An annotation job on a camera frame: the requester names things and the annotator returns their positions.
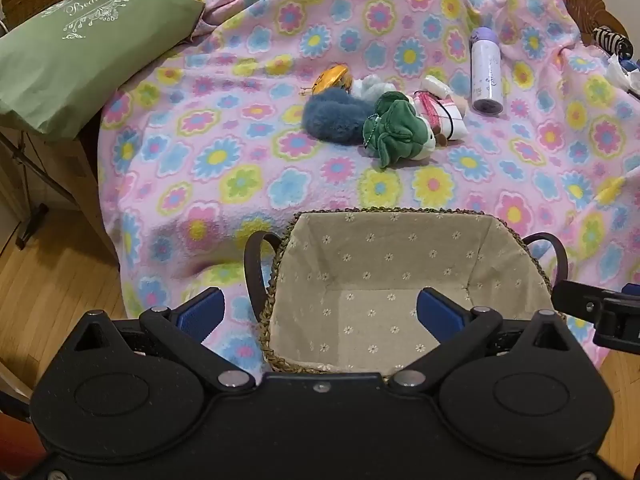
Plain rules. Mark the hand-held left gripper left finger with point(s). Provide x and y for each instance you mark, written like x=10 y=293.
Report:
x=202 y=312

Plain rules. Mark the white bottle with purple cap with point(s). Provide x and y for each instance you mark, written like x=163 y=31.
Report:
x=486 y=75

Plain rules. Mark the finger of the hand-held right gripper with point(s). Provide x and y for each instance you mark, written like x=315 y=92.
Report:
x=575 y=297
x=632 y=291

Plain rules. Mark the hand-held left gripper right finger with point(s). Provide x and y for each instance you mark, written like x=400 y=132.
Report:
x=440 y=315

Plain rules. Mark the green printed pillow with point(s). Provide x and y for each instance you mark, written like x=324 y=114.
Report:
x=75 y=60

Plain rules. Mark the green plush toy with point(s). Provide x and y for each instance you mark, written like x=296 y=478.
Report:
x=395 y=125

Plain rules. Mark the blue furry plush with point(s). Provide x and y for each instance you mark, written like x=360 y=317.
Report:
x=335 y=117

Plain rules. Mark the dark red cloth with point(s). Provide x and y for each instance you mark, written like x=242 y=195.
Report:
x=12 y=452

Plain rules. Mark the black folding stand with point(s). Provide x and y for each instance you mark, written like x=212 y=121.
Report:
x=32 y=210

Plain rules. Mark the white fluffy plush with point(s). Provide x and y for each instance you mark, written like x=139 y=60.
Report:
x=367 y=87

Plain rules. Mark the blue round object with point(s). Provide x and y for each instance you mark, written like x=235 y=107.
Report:
x=628 y=64

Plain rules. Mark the woven basket with fabric liner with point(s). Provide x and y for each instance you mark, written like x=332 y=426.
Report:
x=375 y=270

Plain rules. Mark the pink floral fleece blanket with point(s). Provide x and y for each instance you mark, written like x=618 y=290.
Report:
x=250 y=160

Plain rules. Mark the pink white plush doll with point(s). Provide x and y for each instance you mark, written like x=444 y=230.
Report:
x=442 y=112

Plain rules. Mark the yellow round tin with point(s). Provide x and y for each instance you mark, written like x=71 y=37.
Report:
x=332 y=79

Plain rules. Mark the white plastic bag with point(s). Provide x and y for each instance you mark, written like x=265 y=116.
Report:
x=622 y=80

